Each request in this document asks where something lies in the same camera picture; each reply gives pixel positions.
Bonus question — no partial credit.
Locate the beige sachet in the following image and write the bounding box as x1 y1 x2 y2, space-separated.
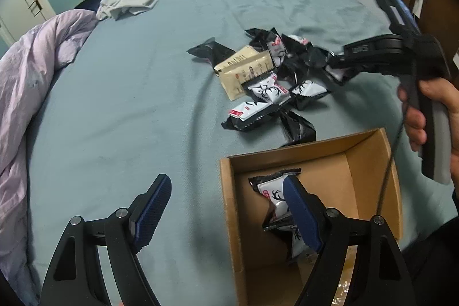
214 46 274 101

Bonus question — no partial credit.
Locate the black white deer snack packet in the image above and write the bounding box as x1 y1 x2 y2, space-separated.
221 101 281 132

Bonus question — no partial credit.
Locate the person's right hand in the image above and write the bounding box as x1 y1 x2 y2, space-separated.
397 77 459 160

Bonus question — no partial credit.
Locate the pile black white snack packet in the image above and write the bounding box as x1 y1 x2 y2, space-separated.
242 26 346 112

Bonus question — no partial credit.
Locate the brown cardboard box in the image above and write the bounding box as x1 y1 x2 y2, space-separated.
220 128 414 305

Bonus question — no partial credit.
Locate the teal bed sheet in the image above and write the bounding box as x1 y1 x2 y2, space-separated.
27 0 388 305

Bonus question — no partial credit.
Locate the lilac duvet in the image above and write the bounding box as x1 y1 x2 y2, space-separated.
1 9 98 305

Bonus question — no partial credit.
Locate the black cable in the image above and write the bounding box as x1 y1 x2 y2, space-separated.
374 101 409 217

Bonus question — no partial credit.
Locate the white door with handle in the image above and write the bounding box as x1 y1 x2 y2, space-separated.
0 0 56 46

